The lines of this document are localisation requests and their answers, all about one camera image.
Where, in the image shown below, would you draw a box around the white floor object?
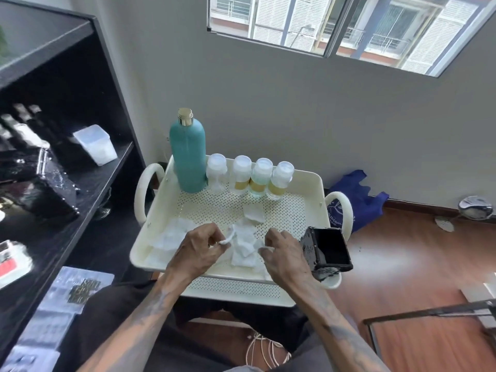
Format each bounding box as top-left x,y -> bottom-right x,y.
460,272 -> 496,330

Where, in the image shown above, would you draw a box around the red and white packet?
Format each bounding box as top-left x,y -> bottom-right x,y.
0,239 -> 34,290

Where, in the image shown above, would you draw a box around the clear plastic lidded container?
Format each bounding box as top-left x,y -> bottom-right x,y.
72,124 -> 118,166

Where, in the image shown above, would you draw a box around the row of dark bottles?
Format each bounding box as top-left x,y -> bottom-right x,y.
0,103 -> 52,152

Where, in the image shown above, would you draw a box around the person's right hand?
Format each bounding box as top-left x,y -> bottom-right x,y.
260,228 -> 315,289

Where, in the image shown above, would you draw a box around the white cable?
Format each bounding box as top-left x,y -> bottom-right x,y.
245,332 -> 292,371

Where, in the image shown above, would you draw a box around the black metal frame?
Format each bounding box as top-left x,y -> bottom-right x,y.
362,299 -> 496,372

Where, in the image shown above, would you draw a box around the cream perforated trolley tray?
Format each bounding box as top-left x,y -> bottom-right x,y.
129,154 -> 354,309

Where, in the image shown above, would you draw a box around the large white tissue sheet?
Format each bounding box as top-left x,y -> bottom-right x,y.
146,217 -> 199,266

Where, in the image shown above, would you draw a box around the crumpled white tissue pile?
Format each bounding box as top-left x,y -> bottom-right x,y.
223,218 -> 272,281

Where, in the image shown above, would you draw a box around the black open box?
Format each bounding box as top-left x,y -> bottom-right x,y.
299,227 -> 354,282

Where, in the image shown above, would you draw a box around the printed glossy booklet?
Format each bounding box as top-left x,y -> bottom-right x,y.
0,266 -> 115,372

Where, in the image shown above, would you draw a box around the person's left forearm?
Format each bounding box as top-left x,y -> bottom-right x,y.
77,267 -> 194,372

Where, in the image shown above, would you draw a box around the teal bottle with gold cap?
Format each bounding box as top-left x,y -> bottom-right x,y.
169,108 -> 207,193

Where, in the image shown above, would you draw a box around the white floor disc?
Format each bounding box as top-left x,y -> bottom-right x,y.
434,215 -> 455,233

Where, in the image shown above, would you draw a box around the square white cotton pad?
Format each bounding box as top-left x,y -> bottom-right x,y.
243,205 -> 266,224

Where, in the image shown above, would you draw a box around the black shelf unit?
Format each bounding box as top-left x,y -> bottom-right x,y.
0,0 -> 147,362

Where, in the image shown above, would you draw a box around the person's black shorts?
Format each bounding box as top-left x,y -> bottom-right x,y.
64,280 -> 351,372

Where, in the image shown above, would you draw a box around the clear glass stem base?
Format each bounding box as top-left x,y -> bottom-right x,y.
94,187 -> 113,221

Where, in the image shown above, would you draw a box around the dark-framed window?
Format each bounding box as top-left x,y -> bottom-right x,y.
206,0 -> 496,78

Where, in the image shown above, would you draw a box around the chrome door stopper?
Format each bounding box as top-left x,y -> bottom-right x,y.
457,195 -> 495,221

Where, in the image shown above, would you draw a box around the person's right forearm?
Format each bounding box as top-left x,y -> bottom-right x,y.
283,281 -> 391,372

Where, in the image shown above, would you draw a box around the clear white-capped small bottle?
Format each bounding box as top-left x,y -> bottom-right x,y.
267,161 -> 295,201
250,157 -> 274,198
206,153 -> 228,191
230,155 -> 252,196

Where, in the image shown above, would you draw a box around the glossy black bag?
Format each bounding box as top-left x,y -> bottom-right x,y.
0,148 -> 81,222

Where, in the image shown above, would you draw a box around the person's left hand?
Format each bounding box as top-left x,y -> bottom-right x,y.
167,222 -> 234,285

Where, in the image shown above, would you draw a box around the blue fabric bag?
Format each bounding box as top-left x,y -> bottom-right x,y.
327,170 -> 390,234

